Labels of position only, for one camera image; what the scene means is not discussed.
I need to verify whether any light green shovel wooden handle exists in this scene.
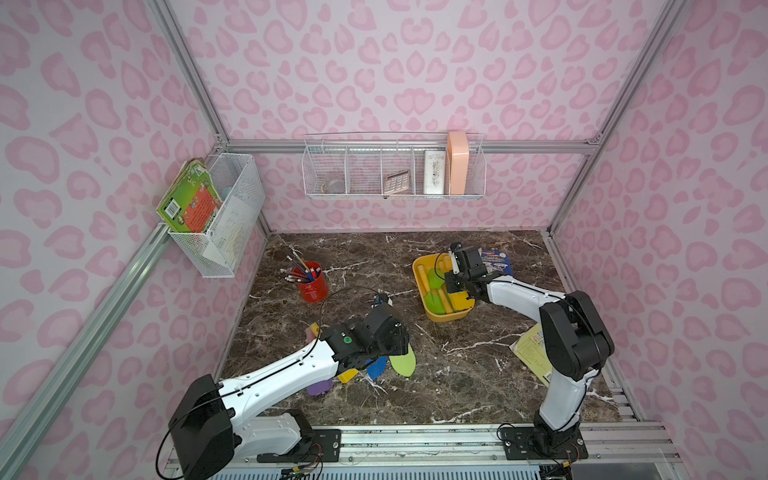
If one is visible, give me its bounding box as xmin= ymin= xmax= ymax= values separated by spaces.
xmin=389 ymin=345 xmax=416 ymax=378

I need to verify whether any dark green shovel yellow handle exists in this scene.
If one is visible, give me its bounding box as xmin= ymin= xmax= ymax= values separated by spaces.
xmin=418 ymin=265 xmax=446 ymax=315

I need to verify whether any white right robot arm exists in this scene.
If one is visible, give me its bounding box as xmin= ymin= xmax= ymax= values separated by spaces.
xmin=446 ymin=242 xmax=615 ymax=433

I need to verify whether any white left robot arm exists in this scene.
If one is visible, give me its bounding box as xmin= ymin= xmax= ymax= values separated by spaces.
xmin=167 ymin=295 xmax=409 ymax=479

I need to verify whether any yellow plastic storage box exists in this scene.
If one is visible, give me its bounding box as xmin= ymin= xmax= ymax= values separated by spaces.
xmin=412 ymin=253 xmax=475 ymax=323

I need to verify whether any purple plastic shovel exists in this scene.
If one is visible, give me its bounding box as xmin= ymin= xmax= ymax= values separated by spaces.
xmin=306 ymin=379 xmax=334 ymax=397

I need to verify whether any white box in shelf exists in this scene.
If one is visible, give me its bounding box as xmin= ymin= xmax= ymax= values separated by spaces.
xmin=423 ymin=150 xmax=446 ymax=195

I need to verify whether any yellow plastic scoop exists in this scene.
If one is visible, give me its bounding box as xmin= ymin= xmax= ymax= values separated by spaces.
xmin=305 ymin=323 xmax=359 ymax=384

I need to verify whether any red pen cup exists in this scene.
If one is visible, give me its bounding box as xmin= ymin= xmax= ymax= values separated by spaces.
xmin=297 ymin=261 xmax=329 ymax=304

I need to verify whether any yellow green booklet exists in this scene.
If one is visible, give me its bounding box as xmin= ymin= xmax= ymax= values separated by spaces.
xmin=511 ymin=324 xmax=553 ymax=387

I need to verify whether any small brown palette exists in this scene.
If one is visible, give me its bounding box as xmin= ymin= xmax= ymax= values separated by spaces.
xmin=382 ymin=170 xmax=412 ymax=196

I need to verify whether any pink case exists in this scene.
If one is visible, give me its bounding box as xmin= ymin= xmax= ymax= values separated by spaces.
xmin=446 ymin=131 xmax=470 ymax=196

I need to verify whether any round glass jar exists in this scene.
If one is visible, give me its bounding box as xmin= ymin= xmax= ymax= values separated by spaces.
xmin=321 ymin=173 xmax=346 ymax=195

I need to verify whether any green red book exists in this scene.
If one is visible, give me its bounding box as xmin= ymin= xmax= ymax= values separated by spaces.
xmin=156 ymin=158 xmax=223 ymax=234

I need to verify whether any blue shovel wooden handle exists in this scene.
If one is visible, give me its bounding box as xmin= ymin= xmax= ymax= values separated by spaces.
xmin=366 ymin=356 xmax=388 ymax=380

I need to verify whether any white wire wall shelf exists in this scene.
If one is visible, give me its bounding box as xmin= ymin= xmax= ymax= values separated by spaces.
xmin=301 ymin=132 xmax=487 ymax=200

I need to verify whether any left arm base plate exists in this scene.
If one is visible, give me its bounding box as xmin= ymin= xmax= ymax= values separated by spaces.
xmin=256 ymin=409 xmax=342 ymax=463

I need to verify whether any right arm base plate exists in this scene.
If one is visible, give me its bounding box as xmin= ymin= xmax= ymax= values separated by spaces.
xmin=496 ymin=423 xmax=589 ymax=462

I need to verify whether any white wire wall basket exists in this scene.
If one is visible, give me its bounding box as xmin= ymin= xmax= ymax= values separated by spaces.
xmin=167 ymin=153 xmax=266 ymax=278

